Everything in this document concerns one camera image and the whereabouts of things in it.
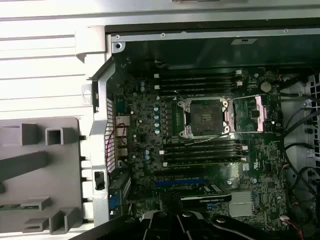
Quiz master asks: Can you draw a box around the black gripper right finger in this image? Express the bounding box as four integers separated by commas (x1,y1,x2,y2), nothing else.
171,191,278,240

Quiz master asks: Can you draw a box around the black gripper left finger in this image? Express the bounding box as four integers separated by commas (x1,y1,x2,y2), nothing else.
72,191,173,240

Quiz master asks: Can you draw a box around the silver chipset heatsink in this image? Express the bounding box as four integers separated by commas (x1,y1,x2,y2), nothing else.
228,191,255,218

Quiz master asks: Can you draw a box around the RAM slot with white clips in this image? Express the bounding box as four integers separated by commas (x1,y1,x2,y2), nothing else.
154,81,243,90
162,158,247,168
158,146,248,155
154,70,242,79

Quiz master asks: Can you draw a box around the CPU socket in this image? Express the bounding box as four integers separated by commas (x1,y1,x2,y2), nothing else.
177,96,232,140

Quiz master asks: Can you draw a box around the green motherboard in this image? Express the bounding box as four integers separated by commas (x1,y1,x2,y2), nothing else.
112,66,298,240

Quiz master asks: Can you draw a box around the metal drive cage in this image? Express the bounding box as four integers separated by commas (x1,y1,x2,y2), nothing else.
303,73,320,163

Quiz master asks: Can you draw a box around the black graphics card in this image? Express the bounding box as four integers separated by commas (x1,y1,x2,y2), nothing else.
178,183,233,208

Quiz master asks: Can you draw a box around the black PC case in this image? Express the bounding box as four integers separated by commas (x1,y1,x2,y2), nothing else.
81,23,320,240

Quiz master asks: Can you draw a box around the silver finned port block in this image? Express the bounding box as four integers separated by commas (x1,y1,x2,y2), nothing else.
115,115,131,126

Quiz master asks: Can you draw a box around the metal socket cover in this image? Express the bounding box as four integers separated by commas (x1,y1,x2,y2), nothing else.
223,94,268,134

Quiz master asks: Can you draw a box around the grey parts rack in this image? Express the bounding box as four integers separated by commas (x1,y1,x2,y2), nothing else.
0,116,88,237

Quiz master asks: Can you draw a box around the RAM slot with black clips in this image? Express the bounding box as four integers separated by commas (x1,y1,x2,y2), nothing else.
162,153,247,160
159,76,238,84
159,87,238,95
162,142,247,149

